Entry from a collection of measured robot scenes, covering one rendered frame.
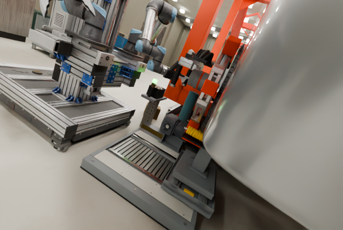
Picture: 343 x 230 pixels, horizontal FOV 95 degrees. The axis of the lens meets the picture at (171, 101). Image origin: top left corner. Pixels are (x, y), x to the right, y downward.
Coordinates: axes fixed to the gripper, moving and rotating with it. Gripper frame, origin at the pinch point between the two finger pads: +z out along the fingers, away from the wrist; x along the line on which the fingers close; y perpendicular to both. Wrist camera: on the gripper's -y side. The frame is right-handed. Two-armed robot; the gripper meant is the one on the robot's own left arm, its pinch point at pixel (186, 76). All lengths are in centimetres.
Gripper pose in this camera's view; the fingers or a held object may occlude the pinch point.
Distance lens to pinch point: 137.5
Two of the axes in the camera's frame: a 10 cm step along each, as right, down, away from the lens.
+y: -3.8, 9.0, 2.3
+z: 8.3, 2.3, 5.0
